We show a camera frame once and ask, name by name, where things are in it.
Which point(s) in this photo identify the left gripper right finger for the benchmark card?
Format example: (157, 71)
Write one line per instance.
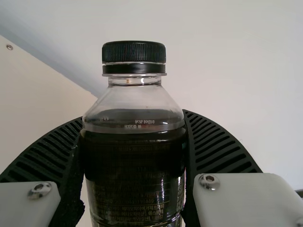
(225, 153)

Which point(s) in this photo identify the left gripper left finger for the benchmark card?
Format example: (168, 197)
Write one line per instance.
(42, 153)

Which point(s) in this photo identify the dark coffee bottle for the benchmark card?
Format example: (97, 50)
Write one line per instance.
(132, 153)

